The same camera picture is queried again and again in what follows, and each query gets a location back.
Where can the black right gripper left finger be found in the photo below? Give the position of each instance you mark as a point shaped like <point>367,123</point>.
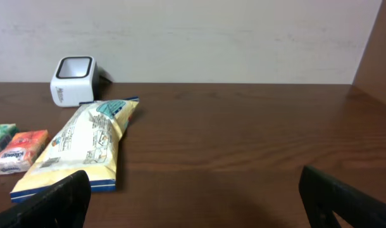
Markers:
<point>64,204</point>

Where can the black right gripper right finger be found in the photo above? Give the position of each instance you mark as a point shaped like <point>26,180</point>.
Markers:
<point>324,197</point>

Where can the orange tissue pack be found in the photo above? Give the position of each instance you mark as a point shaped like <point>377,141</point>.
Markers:
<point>22,151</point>

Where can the white blue snack bag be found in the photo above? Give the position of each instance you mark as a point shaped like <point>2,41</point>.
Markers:
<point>89,141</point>

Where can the green tissue pack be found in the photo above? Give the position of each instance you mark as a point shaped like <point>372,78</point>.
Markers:
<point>7,132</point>

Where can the white barcode scanner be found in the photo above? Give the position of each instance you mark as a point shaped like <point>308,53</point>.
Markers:
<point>75,81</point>

